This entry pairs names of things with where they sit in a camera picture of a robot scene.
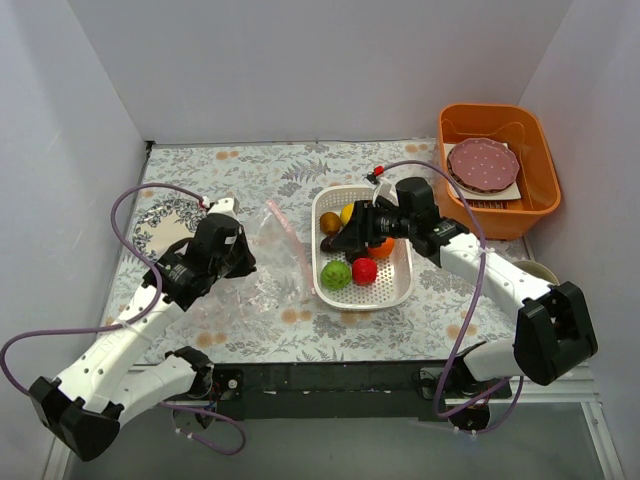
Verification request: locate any blue floral plate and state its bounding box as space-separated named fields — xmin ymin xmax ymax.
xmin=131 ymin=199 xmax=205 ymax=260

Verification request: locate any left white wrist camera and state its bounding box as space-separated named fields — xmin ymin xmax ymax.
xmin=200 ymin=197 xmax=239 ymax=218

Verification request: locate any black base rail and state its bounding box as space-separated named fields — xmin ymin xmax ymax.
xmin=154 ymin=360 xmax=513 ymax=422

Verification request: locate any red apple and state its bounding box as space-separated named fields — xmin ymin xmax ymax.
xmin=352 ymin=257 xmax=378 ymax=286

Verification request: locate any beige ceramic bowl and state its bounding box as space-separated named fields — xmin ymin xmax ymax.
xmin=513 ymin=260 xmax=560 ymax=285

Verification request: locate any aluminium frame rail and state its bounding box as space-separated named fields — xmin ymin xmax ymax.
xmin=44 ymin=366 xmax=624 ymax=479

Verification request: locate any brown kiwi fruit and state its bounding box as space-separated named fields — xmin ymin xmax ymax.
xmin=319 ymin=212 xmax=342 ymax=236

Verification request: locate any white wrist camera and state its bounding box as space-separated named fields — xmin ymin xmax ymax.
xmin=365 ymin=166 xmax=394 ymax=203
xmin=200 ymin=197 xmax=239 ymax=218

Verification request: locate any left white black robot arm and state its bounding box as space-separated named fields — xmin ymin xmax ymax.
xmin=29 ymin=213 xmax=255 ymax=461

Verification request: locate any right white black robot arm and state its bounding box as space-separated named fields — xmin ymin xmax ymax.
xmin=331 ymin=177 xmax=598 ymax=398

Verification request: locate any green custard apple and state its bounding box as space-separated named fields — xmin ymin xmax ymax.
xmin=320 ymin=260 xmax=352 ymax=291

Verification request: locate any white perforated plastic basket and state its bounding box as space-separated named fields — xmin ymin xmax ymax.
xmin=311 ymin=184 xmax=413 ymax=311

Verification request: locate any white square plate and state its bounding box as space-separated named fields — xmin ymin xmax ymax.
xmin=443 ymin=143 xmax=522 ymax=202

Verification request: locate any orange fruit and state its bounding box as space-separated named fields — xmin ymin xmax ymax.
xmin=368 ymin=238 xmax=395 ymax=259

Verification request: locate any yellow fruit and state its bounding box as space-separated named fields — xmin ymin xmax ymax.
xmin=340 ymin=203 xmax=355 ymax=226

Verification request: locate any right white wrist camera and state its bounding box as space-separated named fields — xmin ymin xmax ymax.
xmin=365 ymin=166 xmax=394 ymax=203

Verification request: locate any clear zip top bag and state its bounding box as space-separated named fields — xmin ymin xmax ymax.
xmin=187 ymin=200 xmax=313 ymax=328

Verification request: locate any floral tablecloth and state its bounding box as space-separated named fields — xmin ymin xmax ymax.
xmin=128 ymin=140 xmax=516 ymax=365

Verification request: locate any orange plastic tub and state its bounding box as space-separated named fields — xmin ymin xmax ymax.
xmin=438 ymin=103 xmax=561 ymax=240

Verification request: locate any purple eggplant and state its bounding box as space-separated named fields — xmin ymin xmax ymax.
xmin=320 ymin=236 xmax=336 ymax=253

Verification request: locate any pink polka dot plate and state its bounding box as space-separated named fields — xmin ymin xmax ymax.
xmin=446 ymin=138 xmax=520 ymax=194

